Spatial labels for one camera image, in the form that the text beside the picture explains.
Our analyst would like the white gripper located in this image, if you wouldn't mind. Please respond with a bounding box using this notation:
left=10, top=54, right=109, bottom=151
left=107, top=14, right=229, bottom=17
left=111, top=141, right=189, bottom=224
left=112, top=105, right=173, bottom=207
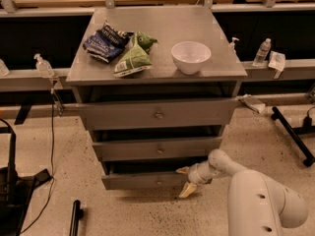
left=175, top=161, right=220, bottom=199

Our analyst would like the grey bottom drawer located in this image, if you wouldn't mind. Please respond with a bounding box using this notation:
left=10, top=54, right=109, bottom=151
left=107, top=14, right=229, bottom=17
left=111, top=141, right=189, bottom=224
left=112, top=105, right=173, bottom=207
left=100, top=160, right=213, bottom=191

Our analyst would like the grey drawer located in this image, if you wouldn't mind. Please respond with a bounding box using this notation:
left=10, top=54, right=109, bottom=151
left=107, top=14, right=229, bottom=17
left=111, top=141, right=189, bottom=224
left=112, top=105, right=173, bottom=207
left=100, top=160, right=213, bottom=191
left=78, top=98, right=238, bottom=130
left=93, top=137, right=221, bottom=161

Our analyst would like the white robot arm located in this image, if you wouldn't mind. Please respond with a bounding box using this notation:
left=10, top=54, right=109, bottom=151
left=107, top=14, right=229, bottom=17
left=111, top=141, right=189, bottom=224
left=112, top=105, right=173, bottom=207
left=177, top=148, right=308, bottom=236

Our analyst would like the grey middle drawer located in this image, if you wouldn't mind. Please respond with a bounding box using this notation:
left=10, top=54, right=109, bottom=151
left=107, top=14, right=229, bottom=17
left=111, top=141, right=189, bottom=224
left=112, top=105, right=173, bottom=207
left=93, top=137, right=221, bottom=161

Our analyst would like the grey three-drawer cabinet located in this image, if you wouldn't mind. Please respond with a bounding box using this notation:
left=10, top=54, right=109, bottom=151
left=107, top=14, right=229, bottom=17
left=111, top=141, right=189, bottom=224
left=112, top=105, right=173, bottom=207
left=65, top=5, right=248, bottom=191

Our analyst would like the grey top drawer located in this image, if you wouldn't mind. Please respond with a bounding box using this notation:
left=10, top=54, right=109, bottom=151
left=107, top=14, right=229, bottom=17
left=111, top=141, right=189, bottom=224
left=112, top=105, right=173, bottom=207
left=78, top=98, right=238, bottom=130

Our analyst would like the black bar on floor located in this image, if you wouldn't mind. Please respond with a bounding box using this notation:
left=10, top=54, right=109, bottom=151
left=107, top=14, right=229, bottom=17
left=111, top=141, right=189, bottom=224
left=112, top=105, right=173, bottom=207
left=69, top=200, right=84, bottom=236

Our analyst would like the black stand base right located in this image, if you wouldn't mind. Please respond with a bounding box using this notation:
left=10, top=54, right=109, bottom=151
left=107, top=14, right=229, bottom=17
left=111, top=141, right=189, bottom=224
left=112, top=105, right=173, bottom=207
left=271, top=106, right=315, bottom=167

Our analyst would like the white bowl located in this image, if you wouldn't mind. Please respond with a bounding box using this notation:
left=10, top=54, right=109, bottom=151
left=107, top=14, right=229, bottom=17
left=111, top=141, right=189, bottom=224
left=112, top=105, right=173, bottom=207
left=171, top=41, right=212, bottom=75

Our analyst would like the green chip bag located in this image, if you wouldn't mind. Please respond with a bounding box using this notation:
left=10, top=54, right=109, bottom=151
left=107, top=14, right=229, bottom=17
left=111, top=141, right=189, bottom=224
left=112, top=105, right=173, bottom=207
left=114, top=31, right=158, bottom=78

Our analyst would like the clear water bottle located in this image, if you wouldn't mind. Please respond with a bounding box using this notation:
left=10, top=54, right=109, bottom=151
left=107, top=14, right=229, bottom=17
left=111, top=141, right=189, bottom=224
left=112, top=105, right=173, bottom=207
left=253, top=38, right=271, bottom=67

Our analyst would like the small pump bottle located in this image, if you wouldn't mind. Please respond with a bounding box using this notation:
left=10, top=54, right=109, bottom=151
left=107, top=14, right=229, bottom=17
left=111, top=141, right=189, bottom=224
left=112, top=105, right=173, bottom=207
left=229, top=37, right=239, bottom=54

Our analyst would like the white paper packet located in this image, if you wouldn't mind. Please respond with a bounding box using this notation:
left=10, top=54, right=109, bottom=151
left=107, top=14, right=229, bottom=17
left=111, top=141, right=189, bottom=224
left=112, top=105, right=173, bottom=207
left=268, top=51, right=285, bottom=79

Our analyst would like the blue chip bag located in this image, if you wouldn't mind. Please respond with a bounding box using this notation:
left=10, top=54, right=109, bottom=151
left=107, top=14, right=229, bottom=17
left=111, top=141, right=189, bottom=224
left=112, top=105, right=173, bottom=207
left=83, top=22, right=133, bottom=64

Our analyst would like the black equipment stand left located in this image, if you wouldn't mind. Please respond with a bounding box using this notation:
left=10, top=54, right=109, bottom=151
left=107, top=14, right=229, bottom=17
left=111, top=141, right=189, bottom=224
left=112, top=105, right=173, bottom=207
left=0, top=119, right=52, bottom=236

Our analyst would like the clear sanitizer bottle left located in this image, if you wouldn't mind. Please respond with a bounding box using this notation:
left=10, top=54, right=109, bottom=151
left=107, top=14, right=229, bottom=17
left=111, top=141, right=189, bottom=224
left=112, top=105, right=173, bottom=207
left=33, top=53, right=54, bottom=79

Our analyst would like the crumpled packet on rail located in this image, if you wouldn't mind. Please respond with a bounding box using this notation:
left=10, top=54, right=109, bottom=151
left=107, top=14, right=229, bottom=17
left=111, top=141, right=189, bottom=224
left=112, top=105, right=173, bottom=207
left=240, top=94, right=266, bottom=113

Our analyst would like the black cable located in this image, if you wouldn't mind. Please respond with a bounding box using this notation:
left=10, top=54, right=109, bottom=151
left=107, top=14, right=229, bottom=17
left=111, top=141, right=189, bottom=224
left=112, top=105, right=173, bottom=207
left=19, top=79, right=65, bottom=235

